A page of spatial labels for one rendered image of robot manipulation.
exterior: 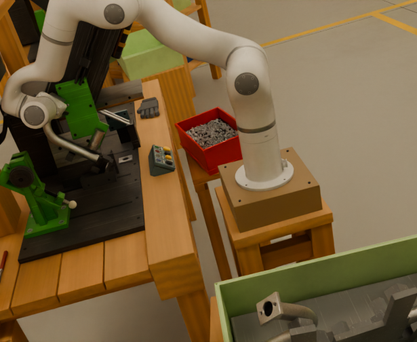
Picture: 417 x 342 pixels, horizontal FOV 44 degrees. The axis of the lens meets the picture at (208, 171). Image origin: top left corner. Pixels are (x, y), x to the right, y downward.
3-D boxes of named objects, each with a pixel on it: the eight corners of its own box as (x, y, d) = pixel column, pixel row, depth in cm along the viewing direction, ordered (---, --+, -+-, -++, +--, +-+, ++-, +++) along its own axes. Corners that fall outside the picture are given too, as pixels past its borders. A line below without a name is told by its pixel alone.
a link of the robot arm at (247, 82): (275, 112, 163) (265, 39, 151) (276, 140, 147) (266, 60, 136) (237, 117, 165) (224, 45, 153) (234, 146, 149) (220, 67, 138)
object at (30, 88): (81, 137, 236) (53, 66, 219) (76, 169, 210) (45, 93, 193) (41, 147, 236) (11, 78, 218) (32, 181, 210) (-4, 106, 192)
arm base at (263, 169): (290, 156, 175) (284, 106, 166) (297, 186, 159) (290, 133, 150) (234, 164, 178) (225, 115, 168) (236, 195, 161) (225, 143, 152)
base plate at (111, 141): (134, 102, 263) (133, 98, 262) (146, 229, 168) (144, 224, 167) (53, 123, 262) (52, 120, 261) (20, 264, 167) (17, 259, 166)
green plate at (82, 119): (105, 128, 202) (88, 75, 196) (103, 132, 194) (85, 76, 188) (76, 136, 202) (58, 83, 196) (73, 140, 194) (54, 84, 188)
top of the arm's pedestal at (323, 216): (300, 172, 190) (299, 163, 188) (333, 222, 162) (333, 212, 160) (216, 196, 188) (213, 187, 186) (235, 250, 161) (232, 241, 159)
